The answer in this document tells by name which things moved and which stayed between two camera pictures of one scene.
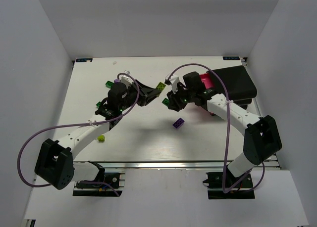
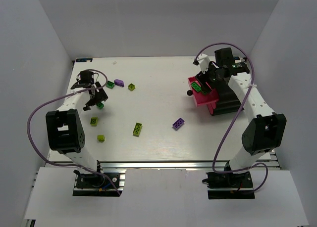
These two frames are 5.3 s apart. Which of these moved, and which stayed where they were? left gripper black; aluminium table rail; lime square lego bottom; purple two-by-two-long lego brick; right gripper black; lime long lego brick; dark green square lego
Moved: right gripper black; lime long lego brick; left gripper black
Stayed: aluminium table rail; purple two-by-two-long lego brick; lime square lego bottom; dark green square lego
